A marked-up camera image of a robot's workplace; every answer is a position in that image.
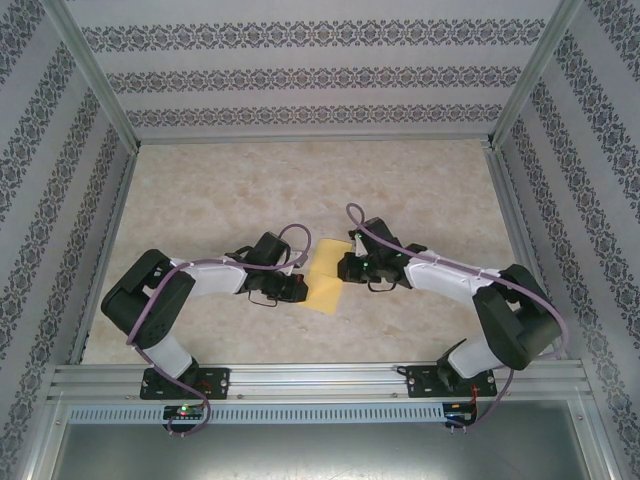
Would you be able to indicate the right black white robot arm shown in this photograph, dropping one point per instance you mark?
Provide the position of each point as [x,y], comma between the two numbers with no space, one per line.
[515,320]

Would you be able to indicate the aluminium side rail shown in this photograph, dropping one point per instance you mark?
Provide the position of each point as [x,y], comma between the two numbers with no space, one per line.
[507,200]
[120,200]

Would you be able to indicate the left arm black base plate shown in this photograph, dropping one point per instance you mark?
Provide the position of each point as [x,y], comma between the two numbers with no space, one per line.
[215,382]

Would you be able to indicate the yellow square paper sheet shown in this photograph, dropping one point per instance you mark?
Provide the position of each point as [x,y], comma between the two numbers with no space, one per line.
[324,295]

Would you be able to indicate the grey sheet metal panel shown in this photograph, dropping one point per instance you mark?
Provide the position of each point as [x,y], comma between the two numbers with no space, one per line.
[320,455]

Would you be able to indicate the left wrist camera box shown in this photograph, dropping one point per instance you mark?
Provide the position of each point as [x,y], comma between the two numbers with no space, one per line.
[300,256]

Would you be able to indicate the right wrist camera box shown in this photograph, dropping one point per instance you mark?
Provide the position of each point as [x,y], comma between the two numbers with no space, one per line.
[359,245]

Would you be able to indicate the aluminium mounting rail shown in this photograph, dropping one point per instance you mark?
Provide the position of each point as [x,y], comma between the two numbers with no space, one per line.
[320,380]

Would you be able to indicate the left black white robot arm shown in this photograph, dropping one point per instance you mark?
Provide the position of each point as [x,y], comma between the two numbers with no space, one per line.
[145,300]

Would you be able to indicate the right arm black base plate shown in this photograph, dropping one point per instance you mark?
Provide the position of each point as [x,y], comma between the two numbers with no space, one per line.
[422,382]

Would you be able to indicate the aluminium corner post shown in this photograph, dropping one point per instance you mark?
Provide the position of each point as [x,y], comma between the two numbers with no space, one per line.
[95,70]
[535,70]

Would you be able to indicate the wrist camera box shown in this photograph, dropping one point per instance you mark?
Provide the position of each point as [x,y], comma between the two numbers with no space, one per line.
[300,256]
[359,245]

